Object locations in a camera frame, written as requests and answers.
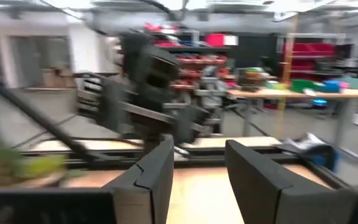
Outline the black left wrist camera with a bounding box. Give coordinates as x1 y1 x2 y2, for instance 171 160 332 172
141 46 181 103

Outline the teal tray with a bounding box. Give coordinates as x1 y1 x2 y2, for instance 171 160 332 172
340 77 358 90

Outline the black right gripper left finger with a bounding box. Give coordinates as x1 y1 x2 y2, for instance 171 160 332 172
103 134 175 224

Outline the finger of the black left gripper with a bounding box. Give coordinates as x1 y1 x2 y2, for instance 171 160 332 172
172 105 211 144
98 77 127 131

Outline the wooden workbench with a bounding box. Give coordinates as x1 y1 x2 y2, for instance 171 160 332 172
227 88 358 147

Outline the blue plastic bin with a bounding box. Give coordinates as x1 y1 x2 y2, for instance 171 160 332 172
303 144 340 172

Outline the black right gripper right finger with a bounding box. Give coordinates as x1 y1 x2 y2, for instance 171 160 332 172
224 139 358 224

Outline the green tray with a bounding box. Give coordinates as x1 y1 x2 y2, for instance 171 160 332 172
289 79 318 93

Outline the small blue tray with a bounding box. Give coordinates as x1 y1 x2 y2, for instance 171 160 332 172
320 80 341 93

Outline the white printed package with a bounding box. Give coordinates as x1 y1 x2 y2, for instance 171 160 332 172
283 133 326 153

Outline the white sign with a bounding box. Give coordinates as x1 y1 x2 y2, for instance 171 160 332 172
223 34 239 47

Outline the red bin rack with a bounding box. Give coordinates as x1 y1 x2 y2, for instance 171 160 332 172
283 42 336 74

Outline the green succulent in pot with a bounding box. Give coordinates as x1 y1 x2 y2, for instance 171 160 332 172
0 141 70 187

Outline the shelf rack with bins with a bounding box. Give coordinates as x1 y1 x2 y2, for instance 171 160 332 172
144 21 232 94

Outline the yellow hanging cable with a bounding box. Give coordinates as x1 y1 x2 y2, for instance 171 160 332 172
275 15 300 138

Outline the red storage bin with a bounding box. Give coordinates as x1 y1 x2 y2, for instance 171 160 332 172
204 33 225 47

